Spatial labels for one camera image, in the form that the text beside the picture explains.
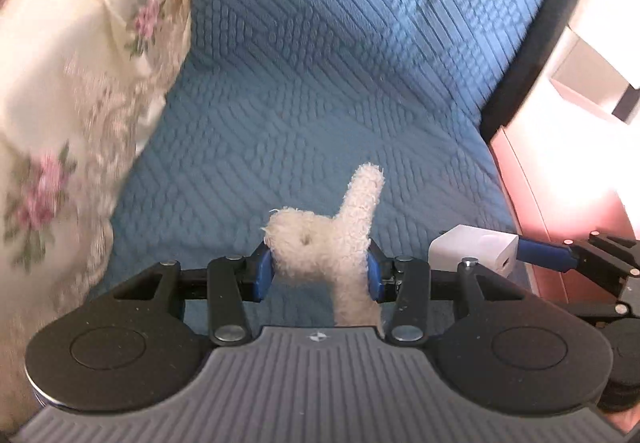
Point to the pink cardboard box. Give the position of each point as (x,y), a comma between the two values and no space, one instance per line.
(550,203)

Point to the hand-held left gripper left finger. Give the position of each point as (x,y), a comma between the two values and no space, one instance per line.
(261,273)

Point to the cream floral quilt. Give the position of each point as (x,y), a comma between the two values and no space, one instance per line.
(75,123)

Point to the black bed frame edge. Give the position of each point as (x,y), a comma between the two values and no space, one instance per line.
(540,48)

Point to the cream plush bone toy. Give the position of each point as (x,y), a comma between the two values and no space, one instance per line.
(325,248)

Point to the blue textured blanket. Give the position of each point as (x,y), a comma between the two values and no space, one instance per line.
(300,73)

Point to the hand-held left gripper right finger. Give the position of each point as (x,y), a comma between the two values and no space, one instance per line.
(375,273)

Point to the white charger block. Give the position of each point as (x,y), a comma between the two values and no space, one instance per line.
(465,243)

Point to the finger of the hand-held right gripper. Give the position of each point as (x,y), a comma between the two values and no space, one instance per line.
(600,311)
(545,253)

